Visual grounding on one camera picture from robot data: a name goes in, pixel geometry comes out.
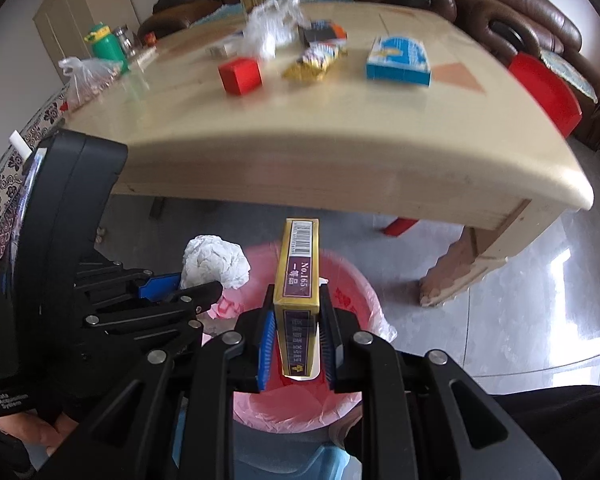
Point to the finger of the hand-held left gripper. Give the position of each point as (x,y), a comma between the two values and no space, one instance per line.
(156,285)
(195,298)

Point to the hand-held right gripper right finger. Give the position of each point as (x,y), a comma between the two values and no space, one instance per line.
(328,355)

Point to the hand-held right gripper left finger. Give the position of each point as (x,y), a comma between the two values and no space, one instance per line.
(266,351)

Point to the white tissue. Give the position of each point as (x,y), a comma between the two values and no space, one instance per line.
(215,260)

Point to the yellow purple cardboard box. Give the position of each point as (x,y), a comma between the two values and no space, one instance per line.
(297,310)

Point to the pink lined trash bin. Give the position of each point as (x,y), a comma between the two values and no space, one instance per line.
(352,287)

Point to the clear plastic bag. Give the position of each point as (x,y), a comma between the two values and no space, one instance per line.
(270,25)
(90,82)

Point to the dark box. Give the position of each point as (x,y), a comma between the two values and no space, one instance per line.
(325,32)

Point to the person's left hand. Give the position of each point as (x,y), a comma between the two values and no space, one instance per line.
(30,431)

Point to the floral patterned cloth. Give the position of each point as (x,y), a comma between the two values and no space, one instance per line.
(10,195)

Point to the filled clear plastic bag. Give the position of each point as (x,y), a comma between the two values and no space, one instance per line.
(90,82)

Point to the red plastic stool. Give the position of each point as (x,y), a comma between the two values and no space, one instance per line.
(545,90)
(400,227)

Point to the green bottle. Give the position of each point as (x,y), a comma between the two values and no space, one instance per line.
(105,47)

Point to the small glass jar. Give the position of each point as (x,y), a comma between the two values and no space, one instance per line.
(126,40)

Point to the small red object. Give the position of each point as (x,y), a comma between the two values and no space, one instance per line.
(150,37)

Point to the beige cabinet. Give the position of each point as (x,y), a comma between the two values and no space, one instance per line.
(80,0)

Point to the beige wooden table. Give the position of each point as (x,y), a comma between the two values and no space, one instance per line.
(330,135)

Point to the red cardboard box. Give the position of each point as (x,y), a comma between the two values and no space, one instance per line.
(240,76)

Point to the small white box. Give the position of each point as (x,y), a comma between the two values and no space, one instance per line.
(226,49)

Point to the person's dark clothing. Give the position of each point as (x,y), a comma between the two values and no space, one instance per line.
(570,425)

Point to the gold snack packet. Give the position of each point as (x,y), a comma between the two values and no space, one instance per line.
(312,62)

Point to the blue white cardboard box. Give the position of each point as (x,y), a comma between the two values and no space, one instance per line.
(399,60)

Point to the blue armchair mat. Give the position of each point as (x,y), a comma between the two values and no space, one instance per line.
(570,72)

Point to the brown leather armchair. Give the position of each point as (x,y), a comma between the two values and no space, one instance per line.
(525,5)

